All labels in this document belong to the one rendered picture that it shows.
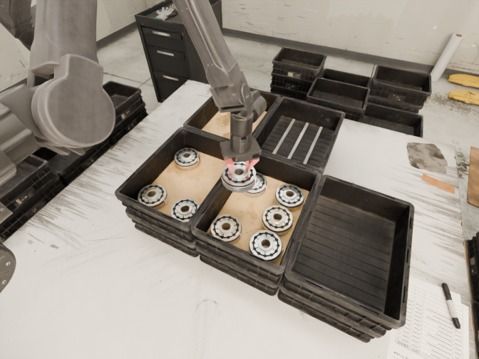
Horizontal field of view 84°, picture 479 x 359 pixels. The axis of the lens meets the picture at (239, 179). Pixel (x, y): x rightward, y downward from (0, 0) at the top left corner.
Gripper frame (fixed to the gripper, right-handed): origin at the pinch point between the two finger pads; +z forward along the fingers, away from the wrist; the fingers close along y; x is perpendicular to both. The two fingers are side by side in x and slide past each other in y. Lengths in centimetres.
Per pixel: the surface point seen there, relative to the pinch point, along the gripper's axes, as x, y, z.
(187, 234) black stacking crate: 6.1, 18.1, 18.4
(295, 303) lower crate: 30.8, -11.0, 32.9
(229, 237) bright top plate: 10.1, 5.4, 19.2
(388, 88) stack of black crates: -93, -143, 37
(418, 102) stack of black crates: -78, -162, 43
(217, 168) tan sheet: -23.2, 1.8, 20.3
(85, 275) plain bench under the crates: 1, 55, 37
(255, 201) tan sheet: -3.0, -7.8, 20.8
